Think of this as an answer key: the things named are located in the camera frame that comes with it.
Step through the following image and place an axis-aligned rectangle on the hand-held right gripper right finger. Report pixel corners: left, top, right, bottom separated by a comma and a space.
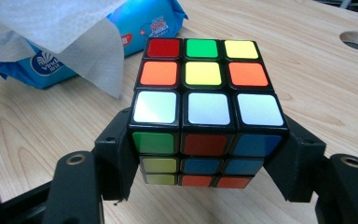
262, 114, 328, 203

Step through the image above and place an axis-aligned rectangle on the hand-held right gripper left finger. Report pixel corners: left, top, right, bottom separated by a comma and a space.
93, 106, 140, 202

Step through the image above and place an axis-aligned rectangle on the multicoloured puzzle cube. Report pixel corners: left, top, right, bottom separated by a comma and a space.
127, 36, 291, 190

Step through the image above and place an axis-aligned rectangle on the blue wet wipes pack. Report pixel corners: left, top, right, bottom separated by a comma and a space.
0, 0, 189, 91

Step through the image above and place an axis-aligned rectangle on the white wet wipe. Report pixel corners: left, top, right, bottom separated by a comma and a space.
0, 0, 129, 100

